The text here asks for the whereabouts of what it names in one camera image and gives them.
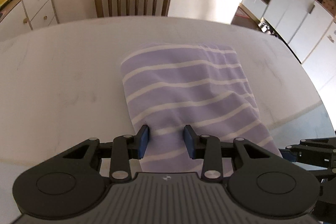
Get purple white striped shirt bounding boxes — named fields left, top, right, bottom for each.
left=121, top=44, right=280, bottom=173

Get white kitchen cabinets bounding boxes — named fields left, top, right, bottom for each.
left=241, top=0, right=334, bottom=63

